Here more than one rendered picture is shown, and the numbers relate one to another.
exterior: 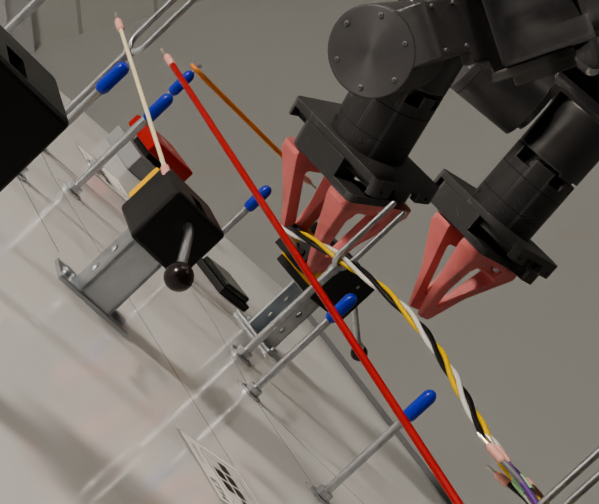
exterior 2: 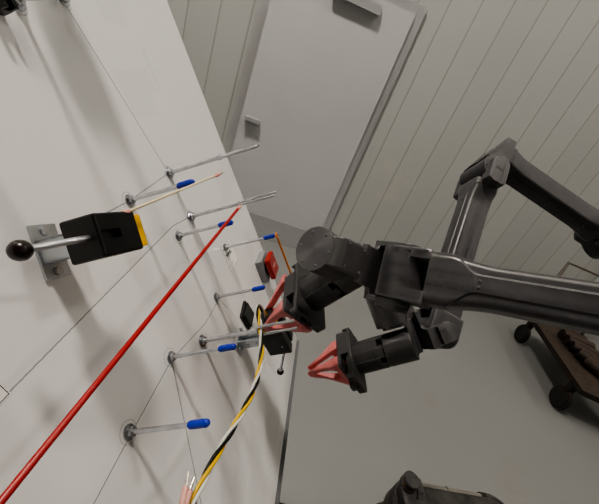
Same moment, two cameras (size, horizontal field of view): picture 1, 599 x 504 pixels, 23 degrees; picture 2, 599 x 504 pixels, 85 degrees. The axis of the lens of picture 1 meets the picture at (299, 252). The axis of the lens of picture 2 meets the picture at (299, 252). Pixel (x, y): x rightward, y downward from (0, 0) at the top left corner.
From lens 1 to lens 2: 52 cm
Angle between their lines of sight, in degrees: 18
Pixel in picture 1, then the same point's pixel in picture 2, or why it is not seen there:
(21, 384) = not seen: outside the picture
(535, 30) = (394, 285)
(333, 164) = (288, 292)
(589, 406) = (389, 429)
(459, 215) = (341, 347)
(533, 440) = (367, 427)
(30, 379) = not seen: outside the picture
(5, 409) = not seen: outside the picture
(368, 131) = (308, 288)
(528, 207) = (367, 361)
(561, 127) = (397, 340)
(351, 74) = (301, 253)
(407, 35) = (331, 249)
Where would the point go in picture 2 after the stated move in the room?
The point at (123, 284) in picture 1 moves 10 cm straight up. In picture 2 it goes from (57, 252) to (57, 127)
